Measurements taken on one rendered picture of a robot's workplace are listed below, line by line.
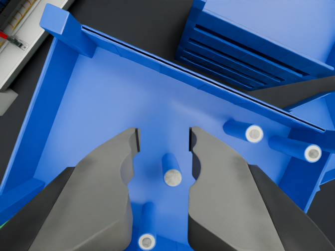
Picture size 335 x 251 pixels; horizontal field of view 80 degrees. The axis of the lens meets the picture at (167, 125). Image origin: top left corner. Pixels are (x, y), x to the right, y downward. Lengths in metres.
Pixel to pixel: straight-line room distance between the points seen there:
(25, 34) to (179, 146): 0.62
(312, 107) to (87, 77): 0.82
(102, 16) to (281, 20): 0.56
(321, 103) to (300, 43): 0.47
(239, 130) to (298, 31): 0.34
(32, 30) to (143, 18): 0.34
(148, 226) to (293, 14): 0.47
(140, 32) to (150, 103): 0.55
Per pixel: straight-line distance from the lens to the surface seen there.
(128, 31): 0.78
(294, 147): 0.25
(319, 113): 0.95
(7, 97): 0.85
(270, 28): 0.49
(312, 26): 0.54
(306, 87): 0.92
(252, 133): 0.20
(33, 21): 0.77
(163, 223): 0.29
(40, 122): 0.25
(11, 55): 0.78
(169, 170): 0.19
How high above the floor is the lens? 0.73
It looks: 84 degrees down
